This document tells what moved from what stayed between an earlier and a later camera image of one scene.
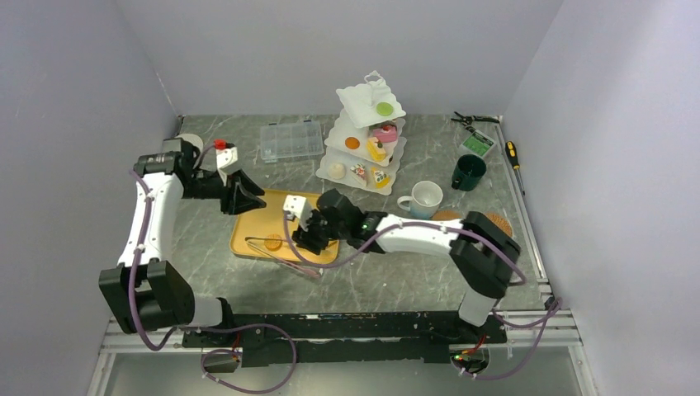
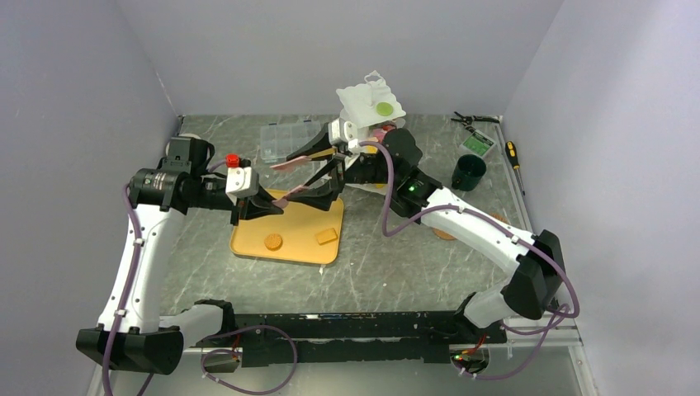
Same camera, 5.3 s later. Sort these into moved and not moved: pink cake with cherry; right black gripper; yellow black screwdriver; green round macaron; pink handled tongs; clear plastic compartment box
Moved: right black gripper; pink handled tongs
Not moved: yellow black screwdriver; green round macaron; pink cake with cherry; clear plastic compartment box
